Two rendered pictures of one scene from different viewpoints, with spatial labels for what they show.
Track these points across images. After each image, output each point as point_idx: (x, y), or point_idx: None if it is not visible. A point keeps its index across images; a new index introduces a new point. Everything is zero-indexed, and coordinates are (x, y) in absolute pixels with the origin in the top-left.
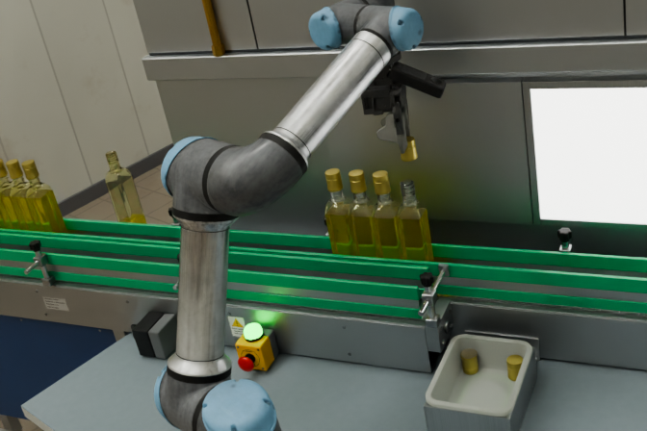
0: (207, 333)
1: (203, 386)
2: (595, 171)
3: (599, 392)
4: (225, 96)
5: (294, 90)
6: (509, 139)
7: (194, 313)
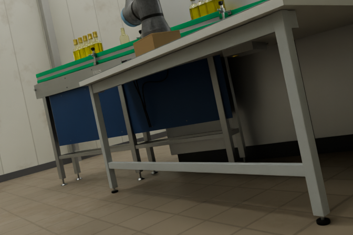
0: None
1: None
2: None
3: None
4: None
5: None
6: None
7: None
